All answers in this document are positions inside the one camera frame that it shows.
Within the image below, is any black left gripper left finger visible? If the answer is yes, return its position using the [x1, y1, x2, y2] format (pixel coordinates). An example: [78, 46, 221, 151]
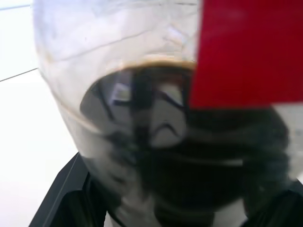
[28, 153, 107, 227]

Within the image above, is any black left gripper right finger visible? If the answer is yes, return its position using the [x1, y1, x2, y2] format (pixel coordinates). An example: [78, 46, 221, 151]
[246, 176, 303, 227]

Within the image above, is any clear plastic drink bottle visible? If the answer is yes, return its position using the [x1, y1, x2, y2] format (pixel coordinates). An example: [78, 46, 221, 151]
[32, 0, 303, 227]

